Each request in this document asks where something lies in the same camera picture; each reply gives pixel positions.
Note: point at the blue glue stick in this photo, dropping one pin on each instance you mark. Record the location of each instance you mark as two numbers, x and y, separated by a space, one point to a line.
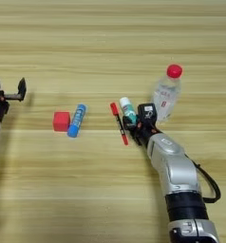
77 121

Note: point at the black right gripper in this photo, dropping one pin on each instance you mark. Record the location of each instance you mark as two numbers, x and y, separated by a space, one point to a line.
143 129

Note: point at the red marker pen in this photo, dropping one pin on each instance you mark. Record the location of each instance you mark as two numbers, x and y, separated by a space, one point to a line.
120 125

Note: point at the white and green glue stick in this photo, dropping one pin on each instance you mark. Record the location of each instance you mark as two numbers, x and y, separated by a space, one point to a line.
128 109

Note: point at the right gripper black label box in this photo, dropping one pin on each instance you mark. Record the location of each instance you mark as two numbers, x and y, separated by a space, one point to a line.
147 112

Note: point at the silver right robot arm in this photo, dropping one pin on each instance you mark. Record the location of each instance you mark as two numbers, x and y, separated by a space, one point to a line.
175 171

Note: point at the clear bottle with red cap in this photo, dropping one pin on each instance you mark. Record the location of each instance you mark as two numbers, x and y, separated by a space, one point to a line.
166 95

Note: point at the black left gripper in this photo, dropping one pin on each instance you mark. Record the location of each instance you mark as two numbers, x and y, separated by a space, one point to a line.
1 106

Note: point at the red cube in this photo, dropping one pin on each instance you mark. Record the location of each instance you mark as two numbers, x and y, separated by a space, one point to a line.
61 121

